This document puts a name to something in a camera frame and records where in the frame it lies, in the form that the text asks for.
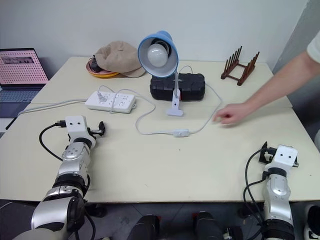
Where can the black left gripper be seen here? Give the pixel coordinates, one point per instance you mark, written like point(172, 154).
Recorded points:
point(93, 132)

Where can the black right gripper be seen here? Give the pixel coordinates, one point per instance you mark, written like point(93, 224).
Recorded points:
point(265, 157)

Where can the person's bare forearm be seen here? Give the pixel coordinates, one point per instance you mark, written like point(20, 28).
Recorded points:
point(277, 85)

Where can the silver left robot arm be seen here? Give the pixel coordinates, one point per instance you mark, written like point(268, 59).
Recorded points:
point(72, 160)

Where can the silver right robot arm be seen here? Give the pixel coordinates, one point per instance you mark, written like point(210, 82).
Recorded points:
point(277, 190)

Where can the blue desk lamp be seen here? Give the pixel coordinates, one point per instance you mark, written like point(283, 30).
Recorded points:
point(155, 70)

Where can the person's bare hand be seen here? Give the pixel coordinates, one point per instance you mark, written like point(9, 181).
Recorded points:
point(235, 113)

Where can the white power strip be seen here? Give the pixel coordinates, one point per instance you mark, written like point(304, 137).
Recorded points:
point(120, 103)

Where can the yellow and pink plate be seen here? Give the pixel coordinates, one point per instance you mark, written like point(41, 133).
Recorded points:
point(105, 74)

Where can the small black object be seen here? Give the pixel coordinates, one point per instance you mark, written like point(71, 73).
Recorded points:
point(94, 65)

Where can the beige cap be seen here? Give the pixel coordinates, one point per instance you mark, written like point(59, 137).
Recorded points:
point(117, 58)

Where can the brown wooden dish rack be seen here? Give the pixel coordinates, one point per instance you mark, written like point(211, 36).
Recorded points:
point(243, 72)

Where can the black and white rounded shape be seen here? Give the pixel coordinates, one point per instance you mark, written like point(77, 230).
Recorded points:
point(312, 222)

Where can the white light bulb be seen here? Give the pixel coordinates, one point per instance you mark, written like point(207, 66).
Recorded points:
point(157, 55)

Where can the black plastic case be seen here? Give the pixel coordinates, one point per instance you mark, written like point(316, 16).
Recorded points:
point(192, 86)

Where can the dark rounded shape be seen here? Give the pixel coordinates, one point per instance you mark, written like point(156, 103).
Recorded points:
point(145, 228)
point(207, 226)

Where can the laptop with pink screen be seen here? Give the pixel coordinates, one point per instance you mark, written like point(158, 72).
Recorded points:
point(20, 67)

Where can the pale shirt sleeve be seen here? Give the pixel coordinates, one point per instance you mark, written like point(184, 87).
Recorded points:
point(315, 50)

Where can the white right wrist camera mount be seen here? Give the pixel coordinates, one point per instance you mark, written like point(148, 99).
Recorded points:
point(285, 156)

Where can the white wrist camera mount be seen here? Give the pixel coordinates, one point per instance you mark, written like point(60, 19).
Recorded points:
point(75, 126)
point(285, 156)

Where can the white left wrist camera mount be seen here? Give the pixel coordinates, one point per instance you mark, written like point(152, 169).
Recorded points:
point(75, 126)

